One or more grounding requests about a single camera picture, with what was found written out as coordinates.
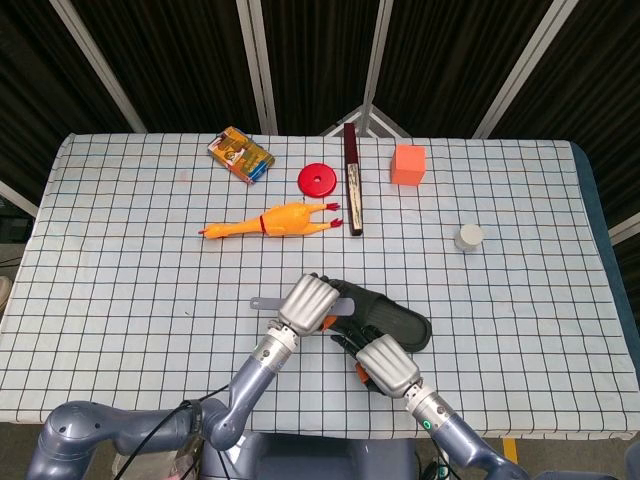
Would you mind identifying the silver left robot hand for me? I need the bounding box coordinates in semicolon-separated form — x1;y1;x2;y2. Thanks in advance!
277;272;346;337

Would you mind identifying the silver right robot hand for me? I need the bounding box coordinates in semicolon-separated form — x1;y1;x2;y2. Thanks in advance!
330;319;421;400

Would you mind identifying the grey scrub brush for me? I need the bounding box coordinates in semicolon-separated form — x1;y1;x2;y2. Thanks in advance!
248;296;357;319

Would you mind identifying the black rubber slipper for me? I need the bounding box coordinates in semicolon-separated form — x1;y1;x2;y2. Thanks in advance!
312;273;433;354

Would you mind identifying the yellow rubber chicken toy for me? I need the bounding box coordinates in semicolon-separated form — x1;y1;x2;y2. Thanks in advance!
197;200;344;240

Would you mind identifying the long dark red box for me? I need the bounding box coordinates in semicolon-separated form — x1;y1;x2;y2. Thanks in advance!
342;122;365;237

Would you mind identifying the grey-blue robot torso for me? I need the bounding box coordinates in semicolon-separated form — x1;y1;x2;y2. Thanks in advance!
199;432;419;480

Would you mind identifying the red plastic disc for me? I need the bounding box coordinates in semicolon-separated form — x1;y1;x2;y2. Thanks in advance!
297;162;339;196

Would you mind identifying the small white jar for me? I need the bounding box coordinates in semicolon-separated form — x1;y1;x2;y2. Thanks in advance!
453;223;487;254

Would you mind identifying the colourful printed cardboard box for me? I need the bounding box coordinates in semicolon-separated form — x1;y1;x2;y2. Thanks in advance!
207;125;276;185

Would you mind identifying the orange foam cube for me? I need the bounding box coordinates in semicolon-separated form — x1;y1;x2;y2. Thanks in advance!
390;144;428;187

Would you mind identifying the white black-grid tablecloth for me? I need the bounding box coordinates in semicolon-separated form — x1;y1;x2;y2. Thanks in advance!
0;132;632;441

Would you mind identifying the blue padded table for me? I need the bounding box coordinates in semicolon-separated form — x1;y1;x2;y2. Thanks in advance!
569;141;636;351

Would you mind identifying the dark white-framed folding screen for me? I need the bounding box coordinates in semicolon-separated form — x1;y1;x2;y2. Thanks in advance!
0;0;640;251

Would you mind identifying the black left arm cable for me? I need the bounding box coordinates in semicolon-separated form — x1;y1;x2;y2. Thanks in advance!
113;384;234;480

